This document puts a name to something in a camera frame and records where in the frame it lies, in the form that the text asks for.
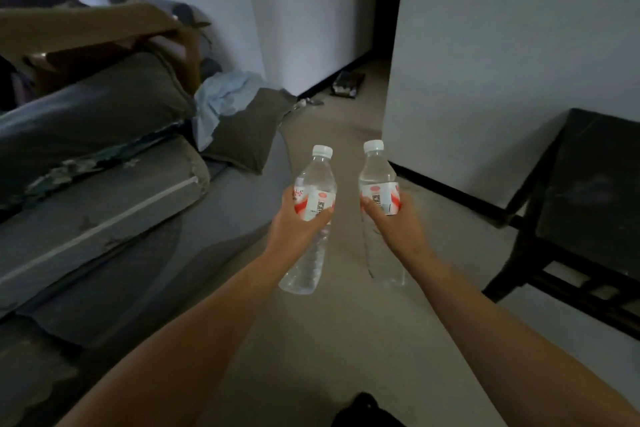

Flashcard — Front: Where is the person's right hand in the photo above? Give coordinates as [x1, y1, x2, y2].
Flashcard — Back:
[360, 193, 432, 268]

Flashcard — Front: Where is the person's left hand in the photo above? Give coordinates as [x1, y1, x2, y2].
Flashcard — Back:
[265, 186, 335, 268]

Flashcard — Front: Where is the clear plastic water bottle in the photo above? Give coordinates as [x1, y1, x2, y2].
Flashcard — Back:
[278, 144, 338, 296]
[357, 139, 410, 288]

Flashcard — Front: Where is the person's left forearm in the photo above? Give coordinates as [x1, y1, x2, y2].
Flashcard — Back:
[54, 251, 296, 427]

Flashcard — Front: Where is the person's right forearm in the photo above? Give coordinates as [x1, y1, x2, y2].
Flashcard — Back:
[400, 249, 640, 427]

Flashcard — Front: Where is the grey square pillow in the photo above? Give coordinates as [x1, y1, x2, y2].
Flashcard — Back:
[200, 87, 299, 175]

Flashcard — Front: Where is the black box on floor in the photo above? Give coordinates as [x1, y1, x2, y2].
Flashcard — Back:
[330, 70, 366, 99]

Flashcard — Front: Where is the light blue cloth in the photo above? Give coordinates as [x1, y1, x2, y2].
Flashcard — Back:
[192, 70, 267, 152]

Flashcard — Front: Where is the grey fabric sofa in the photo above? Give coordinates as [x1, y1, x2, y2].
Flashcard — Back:
[0, 49, 296, 427]

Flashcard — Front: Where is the black garment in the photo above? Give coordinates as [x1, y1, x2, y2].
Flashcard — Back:
[331, 392, 407, 427]

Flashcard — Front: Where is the grey seat cushion white stripe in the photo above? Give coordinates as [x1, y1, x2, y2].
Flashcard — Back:
[0, 135, 212, 318]

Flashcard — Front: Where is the dark wooden side table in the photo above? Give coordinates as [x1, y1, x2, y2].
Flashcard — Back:
[482, 107, 640, 342]

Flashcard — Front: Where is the large dark grey cushion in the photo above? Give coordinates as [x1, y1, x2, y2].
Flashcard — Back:
[0, 51, 197, 212]

